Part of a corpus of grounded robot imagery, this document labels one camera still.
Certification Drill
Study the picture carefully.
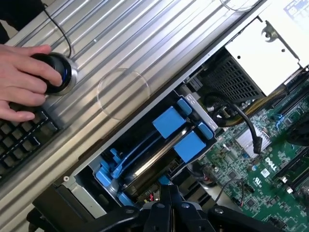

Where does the blue disk carrier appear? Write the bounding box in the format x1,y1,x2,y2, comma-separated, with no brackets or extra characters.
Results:
95,98,194,194

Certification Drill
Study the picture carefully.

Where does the person's hand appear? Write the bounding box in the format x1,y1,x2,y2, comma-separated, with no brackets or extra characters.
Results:
0,43,63,123

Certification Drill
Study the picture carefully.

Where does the green Dell motherboard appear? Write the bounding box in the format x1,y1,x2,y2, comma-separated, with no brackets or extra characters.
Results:
193,79,309,232

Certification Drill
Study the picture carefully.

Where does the silver chipset heat sink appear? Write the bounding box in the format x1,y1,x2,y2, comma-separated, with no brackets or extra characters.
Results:
235,128,271,155

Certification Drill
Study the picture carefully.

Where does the open Dell PC case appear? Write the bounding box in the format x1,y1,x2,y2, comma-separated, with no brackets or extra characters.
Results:
26,0,309,232

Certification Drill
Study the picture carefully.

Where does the clear plastic disc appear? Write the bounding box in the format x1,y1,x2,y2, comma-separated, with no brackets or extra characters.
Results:
96,67,151,121
219,0,262,12

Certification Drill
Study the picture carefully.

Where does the black keyboard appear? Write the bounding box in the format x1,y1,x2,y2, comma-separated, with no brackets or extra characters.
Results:
0,106,64,177

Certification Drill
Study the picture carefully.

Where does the grey power supply unit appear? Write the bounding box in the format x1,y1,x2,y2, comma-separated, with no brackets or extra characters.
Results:
201,0,309,103

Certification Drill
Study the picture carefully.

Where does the person's dark clothing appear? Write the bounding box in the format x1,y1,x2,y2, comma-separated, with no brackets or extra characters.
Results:
0,0,49,41

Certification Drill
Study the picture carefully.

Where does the black plug wire on board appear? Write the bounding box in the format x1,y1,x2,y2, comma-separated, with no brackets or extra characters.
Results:
204,93,264,155

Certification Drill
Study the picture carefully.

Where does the sleeved power supply wire bundle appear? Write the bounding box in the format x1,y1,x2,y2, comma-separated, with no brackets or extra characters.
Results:
241,84,290,117

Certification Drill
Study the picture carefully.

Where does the thin black controller cable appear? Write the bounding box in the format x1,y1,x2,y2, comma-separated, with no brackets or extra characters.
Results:
42,2,73,58

